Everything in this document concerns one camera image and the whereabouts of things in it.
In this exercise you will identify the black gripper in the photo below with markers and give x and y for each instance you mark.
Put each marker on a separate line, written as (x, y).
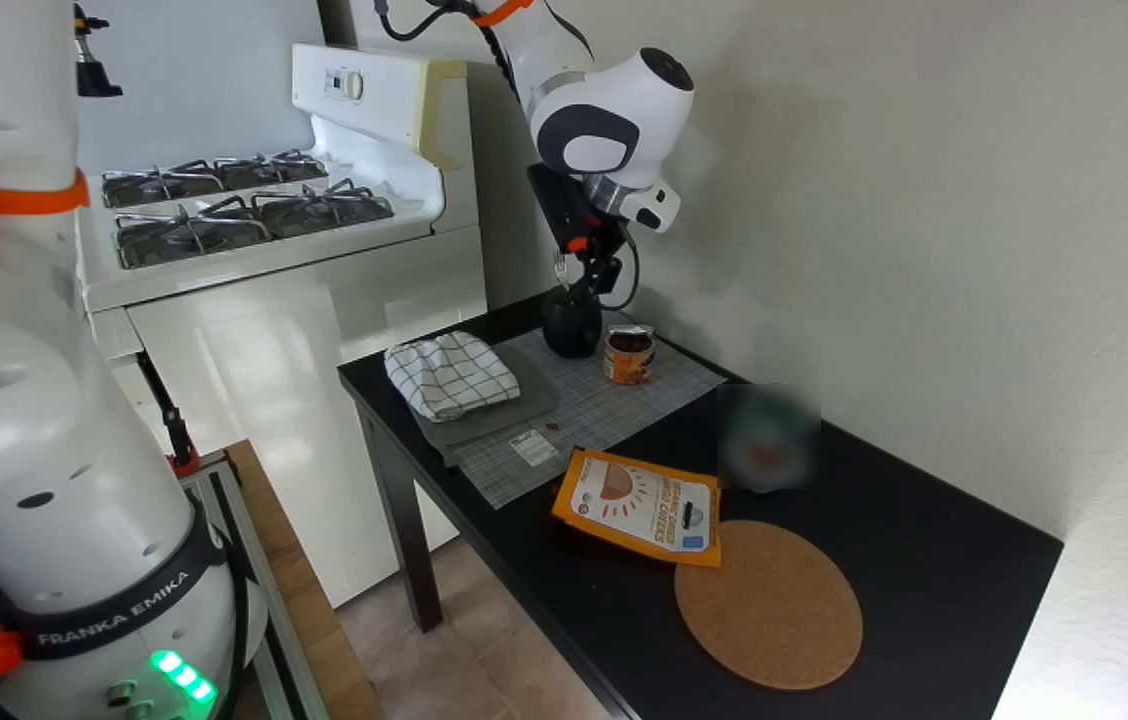
(576, 226)

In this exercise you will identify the grey woven placemat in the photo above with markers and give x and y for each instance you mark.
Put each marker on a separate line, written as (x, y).
(571, 400)

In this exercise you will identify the white gas stove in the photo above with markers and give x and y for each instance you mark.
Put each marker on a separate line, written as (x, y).
(266, 220)

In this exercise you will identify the black side table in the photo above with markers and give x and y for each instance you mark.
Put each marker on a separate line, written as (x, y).
(859, 592)

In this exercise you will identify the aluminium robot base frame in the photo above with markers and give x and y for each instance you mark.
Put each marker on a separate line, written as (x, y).
(304, 661)

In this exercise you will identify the round cork mat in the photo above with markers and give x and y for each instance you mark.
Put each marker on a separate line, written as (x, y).
(773, 615)

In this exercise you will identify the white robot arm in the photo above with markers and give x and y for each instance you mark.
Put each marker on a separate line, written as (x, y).
(118, 598)

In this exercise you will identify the orange labelled food can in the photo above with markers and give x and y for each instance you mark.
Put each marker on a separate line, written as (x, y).
(628, 353)

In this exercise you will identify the small white paper tag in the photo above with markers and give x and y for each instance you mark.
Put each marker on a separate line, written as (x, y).
(535, 451)

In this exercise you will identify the black mug green inside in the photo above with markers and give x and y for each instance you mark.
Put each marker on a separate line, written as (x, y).
(571, 322)

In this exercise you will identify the clear plastic container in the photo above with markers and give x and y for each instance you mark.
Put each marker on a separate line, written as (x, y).
(770, 438)

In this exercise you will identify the white checked dish towel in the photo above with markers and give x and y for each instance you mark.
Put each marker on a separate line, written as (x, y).
(451, 378)

